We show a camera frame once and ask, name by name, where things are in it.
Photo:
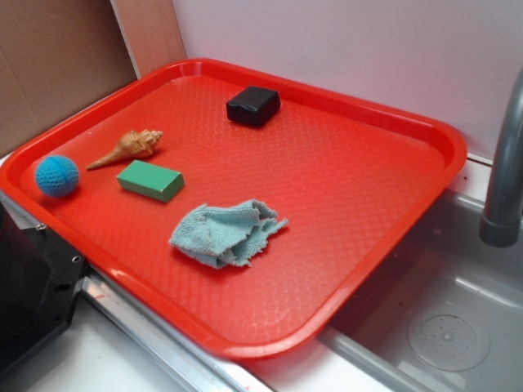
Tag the grey metal faucet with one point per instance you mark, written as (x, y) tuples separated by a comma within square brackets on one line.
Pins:
[(502, 214)]

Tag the red plastic tray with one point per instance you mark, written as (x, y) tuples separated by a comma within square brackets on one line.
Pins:
[(351, 178)]

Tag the tan spiral seashell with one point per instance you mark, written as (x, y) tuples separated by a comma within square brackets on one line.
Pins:
[(133, 144)]

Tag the blue crocheted ball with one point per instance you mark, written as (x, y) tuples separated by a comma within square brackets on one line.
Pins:
[(57, 176)]

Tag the grey toy sink basin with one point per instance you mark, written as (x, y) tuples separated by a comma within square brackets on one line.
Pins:
[(443, 312)]

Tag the brown cardboard panel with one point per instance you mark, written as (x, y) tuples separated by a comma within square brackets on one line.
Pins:
[(59, 57)]

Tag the green rectangular block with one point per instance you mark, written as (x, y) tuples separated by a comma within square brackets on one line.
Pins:
[(152, 181)]

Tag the light blue cloth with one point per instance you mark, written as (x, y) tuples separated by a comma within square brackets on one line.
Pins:
[(223, 236)]

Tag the black rounded block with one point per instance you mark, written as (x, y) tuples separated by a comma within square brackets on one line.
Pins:
[(253, 106)]

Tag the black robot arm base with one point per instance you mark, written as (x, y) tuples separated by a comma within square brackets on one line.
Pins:
[(41, 276)]

